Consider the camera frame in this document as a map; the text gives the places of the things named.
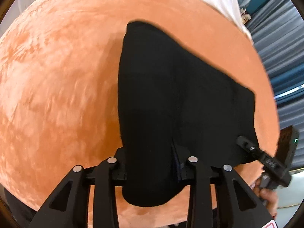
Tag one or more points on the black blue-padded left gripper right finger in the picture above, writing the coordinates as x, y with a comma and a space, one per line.
219, 197

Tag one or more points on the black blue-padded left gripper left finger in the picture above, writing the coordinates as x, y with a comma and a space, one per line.
68, 204

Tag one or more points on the black pants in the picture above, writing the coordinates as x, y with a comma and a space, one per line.
168, 97

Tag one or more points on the person's right hand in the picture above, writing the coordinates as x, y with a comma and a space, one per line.
269, 195

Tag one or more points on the grey-blue curtain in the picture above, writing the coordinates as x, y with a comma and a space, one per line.
277, 33

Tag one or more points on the orange velvet bed blanket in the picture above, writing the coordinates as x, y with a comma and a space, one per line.
59, 69

